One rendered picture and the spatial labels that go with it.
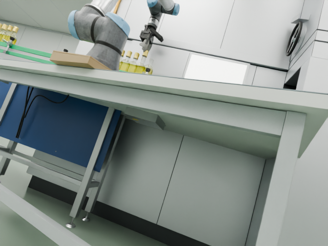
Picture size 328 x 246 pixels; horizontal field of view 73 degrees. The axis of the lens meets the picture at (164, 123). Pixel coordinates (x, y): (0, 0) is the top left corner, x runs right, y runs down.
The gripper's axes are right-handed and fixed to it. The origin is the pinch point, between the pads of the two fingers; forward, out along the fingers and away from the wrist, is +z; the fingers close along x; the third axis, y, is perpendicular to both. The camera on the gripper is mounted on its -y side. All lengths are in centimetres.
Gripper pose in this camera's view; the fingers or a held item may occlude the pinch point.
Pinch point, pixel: (146, 51)
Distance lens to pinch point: 163.0
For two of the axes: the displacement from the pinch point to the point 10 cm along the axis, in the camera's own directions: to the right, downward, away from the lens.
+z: -3.0, 9.4, -1.5
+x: -1.8, -2.1, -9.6
